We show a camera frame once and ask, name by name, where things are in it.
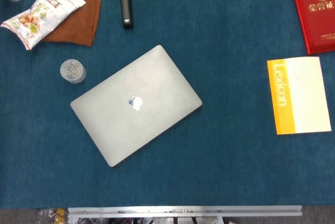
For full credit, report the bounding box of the silver laptop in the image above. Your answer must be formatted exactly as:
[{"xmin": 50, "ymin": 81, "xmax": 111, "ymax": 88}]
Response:
[{"xmin": 70, "ymin": 44, "xmax": 203, "ymax": 167}]

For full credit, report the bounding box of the black stapler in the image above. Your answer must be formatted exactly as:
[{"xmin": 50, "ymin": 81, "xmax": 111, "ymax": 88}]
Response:
[{"xmin": 118, "ymin": 0, "xmax": 135, "ymax": 29}]

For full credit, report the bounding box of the blue felt table cover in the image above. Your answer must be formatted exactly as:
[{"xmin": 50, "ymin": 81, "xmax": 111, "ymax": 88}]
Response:
[{"xmin": 0, "ymin": 0, "xmax": 335, "ymax": 209}]

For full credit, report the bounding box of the clear jar of paper clips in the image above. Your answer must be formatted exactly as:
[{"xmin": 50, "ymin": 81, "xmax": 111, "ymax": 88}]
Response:
[{"xmin": 60, "ymin": 58, "xmax": 86, "ymax": 85}]

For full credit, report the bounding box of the brown folded cloth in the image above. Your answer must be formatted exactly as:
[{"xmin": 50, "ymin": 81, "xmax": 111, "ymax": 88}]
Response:
[{"xmin": 41, "ymin": 0, "xmax": 102, "ymax": 48}]

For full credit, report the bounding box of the yellow white Lexicon notebook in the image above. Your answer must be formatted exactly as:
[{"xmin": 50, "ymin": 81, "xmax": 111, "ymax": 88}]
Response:
[{"xmin": 266, "ymin": 56, "xmax": 332, "ymax": 136}]

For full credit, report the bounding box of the white snack bag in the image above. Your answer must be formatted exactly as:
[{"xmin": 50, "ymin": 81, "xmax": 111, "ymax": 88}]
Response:
[{"xmin": 0, "ymin": 0, "xmax": 87, "ymax": 51}]

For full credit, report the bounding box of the clear plastic bag of parts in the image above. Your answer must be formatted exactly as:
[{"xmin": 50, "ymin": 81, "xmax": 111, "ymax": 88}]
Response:
[{"xmin": 36, "ymin": 207, "xmax": 69, "ymax": 224}]

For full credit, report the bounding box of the red certificate folder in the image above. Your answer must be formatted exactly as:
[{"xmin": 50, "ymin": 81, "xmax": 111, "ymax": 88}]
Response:
[{"xmin": 291, "ymin": 0, "xmax": 335, "ymax": 55}]

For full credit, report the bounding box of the aluminium frame rail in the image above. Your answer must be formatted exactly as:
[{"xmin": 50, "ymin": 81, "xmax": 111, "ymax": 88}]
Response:
[{"xmin": 67, "ymin": 205, "xmax": 303, "ymax": 219}]

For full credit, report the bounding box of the cable bundle under rail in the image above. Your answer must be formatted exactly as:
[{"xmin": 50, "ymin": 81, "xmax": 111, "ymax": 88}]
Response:
[{"xmin": 75, "ymin": 217, "xmax": 226, "ymax": 224}]

